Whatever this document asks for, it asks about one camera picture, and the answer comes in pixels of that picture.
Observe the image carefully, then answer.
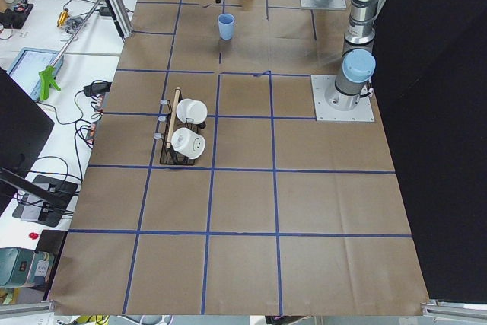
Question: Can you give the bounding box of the green grey box device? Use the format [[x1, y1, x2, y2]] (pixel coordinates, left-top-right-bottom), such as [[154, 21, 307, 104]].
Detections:
[[1, 247, 55, 288]]

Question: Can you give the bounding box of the wooden rack handle rod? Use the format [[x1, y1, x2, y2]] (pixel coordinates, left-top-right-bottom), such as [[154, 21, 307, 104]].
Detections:
[[166, 86, 181, 149]]

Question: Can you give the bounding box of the blue plastic cup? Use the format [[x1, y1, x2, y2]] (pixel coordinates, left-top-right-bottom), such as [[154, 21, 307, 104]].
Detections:
[[218, 13, 235, 40]]

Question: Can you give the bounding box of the black monitor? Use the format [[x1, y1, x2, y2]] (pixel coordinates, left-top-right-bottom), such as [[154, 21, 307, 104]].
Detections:
[[1, 70, 54, 212]]

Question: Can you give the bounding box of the green handled reacher tool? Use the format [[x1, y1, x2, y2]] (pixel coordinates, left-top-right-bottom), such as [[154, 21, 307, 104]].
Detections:
[[39, 0, 102, 101]]

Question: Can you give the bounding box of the black wire mug rack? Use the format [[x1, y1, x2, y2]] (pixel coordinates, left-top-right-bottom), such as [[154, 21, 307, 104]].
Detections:
[[154, 86, 208, 166]]

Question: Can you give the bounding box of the blue tablet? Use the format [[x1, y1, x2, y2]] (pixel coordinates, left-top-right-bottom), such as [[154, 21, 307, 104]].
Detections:
[[7, 47, 64, 102]]

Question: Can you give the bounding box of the white smiley mug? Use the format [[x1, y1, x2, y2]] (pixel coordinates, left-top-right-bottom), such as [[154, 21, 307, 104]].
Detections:
[[176, 98, 208, 124], [171, 127, 205, 159]]

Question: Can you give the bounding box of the brown paper table cover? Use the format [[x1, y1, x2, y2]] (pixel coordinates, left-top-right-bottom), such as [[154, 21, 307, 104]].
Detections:
[[49, 0, 428, 316]]

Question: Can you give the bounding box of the white smiley mug left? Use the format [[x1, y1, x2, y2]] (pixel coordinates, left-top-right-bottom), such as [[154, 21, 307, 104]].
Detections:
[[171, 127, 205, 159]]

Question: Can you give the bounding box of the black power adapter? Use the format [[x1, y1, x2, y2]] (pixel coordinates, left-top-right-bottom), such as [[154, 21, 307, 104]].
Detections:
[[83, 80, 112, 97]]

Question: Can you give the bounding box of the white smiley mug right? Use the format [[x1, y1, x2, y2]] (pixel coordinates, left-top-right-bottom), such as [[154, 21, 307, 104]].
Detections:
[[176, 98, 208, 124]]

